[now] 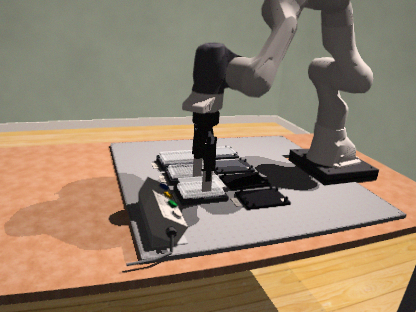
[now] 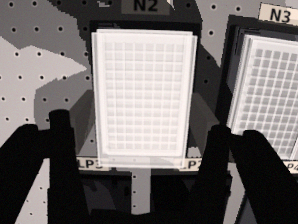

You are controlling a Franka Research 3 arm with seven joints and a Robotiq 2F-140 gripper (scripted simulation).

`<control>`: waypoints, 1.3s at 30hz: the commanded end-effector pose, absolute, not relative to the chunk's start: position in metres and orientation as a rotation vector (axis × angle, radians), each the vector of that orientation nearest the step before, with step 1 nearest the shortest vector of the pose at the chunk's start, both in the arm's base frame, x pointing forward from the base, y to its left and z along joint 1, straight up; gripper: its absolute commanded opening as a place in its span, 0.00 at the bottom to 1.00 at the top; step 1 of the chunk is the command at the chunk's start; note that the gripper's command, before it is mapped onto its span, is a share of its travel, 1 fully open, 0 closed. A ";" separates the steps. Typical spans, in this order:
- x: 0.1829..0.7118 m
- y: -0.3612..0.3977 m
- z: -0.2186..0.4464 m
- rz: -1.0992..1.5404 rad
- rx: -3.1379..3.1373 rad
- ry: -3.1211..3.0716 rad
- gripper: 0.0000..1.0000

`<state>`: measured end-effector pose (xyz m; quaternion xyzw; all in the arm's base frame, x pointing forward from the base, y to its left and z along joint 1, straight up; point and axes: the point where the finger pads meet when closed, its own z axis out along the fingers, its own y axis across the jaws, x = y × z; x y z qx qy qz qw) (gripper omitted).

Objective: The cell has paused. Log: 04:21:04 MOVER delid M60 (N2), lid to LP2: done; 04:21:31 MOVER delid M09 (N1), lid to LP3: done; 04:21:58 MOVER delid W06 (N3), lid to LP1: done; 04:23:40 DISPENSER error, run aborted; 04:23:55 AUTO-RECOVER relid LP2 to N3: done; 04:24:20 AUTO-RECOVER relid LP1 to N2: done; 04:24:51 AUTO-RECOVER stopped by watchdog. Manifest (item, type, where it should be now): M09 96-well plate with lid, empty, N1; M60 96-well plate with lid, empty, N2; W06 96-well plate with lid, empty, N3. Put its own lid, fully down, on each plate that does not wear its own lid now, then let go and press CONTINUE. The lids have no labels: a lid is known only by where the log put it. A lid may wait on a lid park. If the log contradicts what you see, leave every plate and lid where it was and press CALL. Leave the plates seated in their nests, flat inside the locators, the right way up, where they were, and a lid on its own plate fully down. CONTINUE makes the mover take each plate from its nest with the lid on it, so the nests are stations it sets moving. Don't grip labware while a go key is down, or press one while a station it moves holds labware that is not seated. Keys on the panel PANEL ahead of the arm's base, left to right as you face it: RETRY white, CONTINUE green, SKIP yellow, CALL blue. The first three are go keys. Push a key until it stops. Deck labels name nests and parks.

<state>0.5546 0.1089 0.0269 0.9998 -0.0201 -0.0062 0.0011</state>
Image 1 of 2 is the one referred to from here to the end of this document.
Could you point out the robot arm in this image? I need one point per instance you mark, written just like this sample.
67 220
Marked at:
254 76

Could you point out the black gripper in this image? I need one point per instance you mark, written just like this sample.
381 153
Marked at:
205 153

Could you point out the white button panel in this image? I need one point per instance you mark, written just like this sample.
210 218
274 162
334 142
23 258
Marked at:
162 217

